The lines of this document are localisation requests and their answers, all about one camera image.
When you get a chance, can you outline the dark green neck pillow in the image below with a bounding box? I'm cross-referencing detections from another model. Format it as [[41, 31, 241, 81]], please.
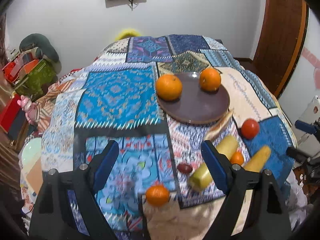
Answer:
[[19, 33, 59, 62]]

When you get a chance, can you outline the red tomato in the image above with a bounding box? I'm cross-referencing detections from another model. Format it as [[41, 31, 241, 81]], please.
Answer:
[[241, 119, 260, 140]]

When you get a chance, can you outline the small mandarin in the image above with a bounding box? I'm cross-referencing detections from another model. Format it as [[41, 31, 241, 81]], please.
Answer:
[[145, 185, 170, 207], [230, 151, 245, 166]]

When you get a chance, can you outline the large orange left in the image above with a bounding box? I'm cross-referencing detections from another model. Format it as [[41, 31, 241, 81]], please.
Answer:
[[156, 74, 183, 101]]

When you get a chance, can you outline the pomelo segment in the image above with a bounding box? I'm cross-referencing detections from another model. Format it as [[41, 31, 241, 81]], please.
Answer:
[[203, 109, 234, 141]]

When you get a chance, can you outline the short yellow sugarcane piece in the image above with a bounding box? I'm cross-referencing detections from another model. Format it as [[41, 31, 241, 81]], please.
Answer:
[[244, 145, 271, 172]]

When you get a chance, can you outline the long yellow-green sugarcane piece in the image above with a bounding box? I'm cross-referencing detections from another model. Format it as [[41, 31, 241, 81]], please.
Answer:
[[189, 135, 239, 193]]

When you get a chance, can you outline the green patterned box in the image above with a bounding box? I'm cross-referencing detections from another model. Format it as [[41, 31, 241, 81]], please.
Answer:
[[14, 59, 57, 100]]

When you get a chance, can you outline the dark brown round plate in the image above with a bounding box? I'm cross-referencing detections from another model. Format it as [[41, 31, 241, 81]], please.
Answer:
[[158, 72, 230, 125]]

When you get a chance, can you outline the orange red boxes pile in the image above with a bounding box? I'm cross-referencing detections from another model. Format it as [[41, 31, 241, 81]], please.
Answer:
[[2, 52, 40, 83]]

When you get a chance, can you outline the brown wooden door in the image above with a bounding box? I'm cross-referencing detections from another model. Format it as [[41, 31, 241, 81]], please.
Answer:
[[253, 0, 309, 98]]

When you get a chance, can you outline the large orange right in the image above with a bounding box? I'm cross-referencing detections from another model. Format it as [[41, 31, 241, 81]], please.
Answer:
[[199, 67, 221, 92]]

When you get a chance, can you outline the patchwork patterned blue bedspread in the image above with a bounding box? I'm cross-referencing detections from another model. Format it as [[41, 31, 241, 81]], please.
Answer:
[[25, 35, 297, 239]]

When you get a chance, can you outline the dark red grape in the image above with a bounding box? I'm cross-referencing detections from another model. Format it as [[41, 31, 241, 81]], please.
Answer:
[[177, 163, 193, 174]]

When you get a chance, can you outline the red box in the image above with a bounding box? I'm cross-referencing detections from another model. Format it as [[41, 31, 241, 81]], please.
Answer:
[[1, 94, 26, 140]]

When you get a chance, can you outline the large orange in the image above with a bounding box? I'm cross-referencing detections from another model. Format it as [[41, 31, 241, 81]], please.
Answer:
[[199, 67, 221, 92], [156, 74, 183, 101]]

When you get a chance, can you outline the yellow fluffy object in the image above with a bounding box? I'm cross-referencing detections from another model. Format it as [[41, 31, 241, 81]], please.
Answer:
[[115, 28, 141, 41]]

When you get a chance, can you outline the pink plush toy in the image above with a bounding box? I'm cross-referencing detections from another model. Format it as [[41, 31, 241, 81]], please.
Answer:
[[17, 95, 37, 125]]

